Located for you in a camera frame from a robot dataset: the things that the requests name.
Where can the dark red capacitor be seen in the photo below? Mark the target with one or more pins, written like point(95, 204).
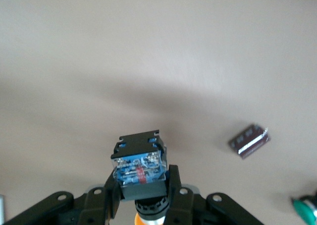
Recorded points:
point(247, 143)

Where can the green push button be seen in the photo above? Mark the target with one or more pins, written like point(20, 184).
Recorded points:
point(307, 210)

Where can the yellow push button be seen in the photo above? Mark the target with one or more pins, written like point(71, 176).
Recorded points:
point(138, 165)

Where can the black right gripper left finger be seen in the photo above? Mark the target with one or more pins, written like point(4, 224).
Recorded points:
point(99, 205)

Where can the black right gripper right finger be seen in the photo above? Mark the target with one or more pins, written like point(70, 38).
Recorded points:
point(179, 205)

